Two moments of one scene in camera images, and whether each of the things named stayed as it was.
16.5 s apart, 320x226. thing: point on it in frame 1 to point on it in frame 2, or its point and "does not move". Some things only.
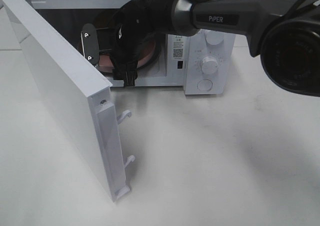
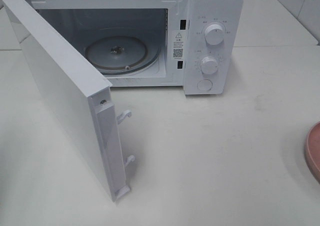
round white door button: x=204 y=85 does not move
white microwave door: x=87 y=98 does not move
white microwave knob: x=210 y=65 does not move
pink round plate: x=145 y=52 to x=312 y=146
